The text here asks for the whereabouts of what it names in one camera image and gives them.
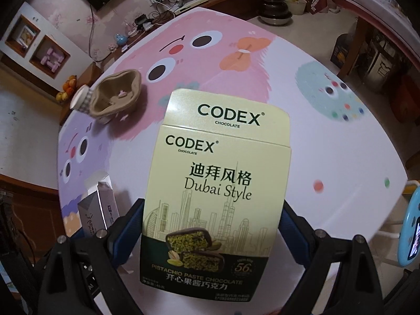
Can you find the dark stacked pot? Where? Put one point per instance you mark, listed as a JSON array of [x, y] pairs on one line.
[[277, 8]]

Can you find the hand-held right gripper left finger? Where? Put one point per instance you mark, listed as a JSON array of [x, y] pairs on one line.
[[126, 233]]

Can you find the white bucket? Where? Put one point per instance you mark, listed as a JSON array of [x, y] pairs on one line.
[[297, 6]]

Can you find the red bag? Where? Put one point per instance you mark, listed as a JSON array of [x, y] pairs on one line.
[[407, 98]]

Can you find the small pink figurine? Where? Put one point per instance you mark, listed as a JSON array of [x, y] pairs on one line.
[[112, 47]]

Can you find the printed cartoon tablecloth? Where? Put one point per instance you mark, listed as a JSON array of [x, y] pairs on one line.
[[328, 170]]

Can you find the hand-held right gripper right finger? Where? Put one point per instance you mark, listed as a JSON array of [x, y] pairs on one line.
[[293, 231]]

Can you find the blue plastic stool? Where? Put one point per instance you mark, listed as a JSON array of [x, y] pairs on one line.
[[407, 229]]

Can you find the brown pulp cup holder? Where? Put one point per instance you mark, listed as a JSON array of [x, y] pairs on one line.
[[115, 96]]

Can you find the rice cooker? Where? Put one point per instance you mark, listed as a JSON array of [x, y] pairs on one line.
[[384, 69]]

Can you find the dark cardboard box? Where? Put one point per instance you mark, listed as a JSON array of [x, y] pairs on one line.
[[340, 51]]

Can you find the white patterned paper cup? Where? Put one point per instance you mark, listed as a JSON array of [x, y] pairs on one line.
[[82, 101]]

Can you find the fruit basket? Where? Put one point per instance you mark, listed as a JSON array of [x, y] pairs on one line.
[[67, 88]]

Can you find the small grey box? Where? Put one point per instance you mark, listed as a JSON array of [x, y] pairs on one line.
[[98, 203]]

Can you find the pink dumbbell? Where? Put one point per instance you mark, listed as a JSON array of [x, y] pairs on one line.
[[56, 55], [47, 60]]

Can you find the side table with cloth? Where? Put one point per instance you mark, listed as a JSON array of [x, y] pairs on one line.
[[361, 0]]

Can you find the green and cream chocolate box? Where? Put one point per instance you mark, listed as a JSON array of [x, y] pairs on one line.
[[213, 170]]

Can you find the flat white set-top box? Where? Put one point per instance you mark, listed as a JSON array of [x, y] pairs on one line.
[[190, 4]]

